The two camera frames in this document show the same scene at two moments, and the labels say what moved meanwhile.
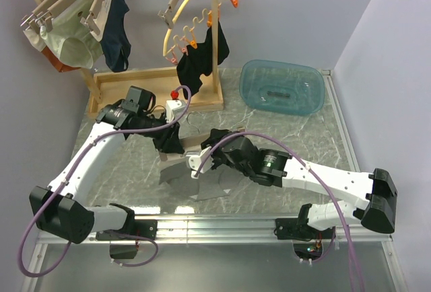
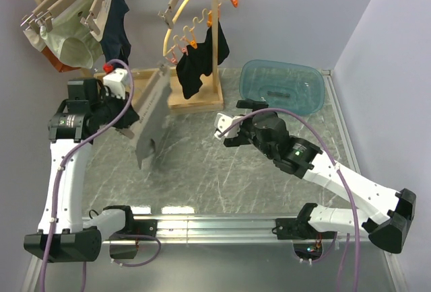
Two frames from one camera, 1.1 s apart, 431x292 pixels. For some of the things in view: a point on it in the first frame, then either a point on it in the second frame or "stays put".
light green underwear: [71, 40] stays put
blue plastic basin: [281, 87] stays put
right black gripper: [215, 135] → [239, 139]
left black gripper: [170, 140] → [126, 118]
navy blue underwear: [114, 42] stays put
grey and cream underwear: [219, 181] → [148, 133]
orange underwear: [56, 63] stays put
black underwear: [196, 62] stays put
